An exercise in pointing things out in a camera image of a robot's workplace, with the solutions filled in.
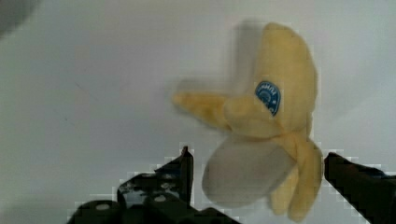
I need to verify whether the yellow plush peeled banana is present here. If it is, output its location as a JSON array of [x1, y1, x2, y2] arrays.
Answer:
[[172, 22, 323, 223]]

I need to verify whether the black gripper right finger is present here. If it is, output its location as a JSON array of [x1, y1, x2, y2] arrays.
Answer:
[[324, 152, 396, 224]]

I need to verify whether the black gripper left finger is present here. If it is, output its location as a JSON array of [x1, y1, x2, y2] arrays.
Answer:
[[66, 147, 240, 224]]

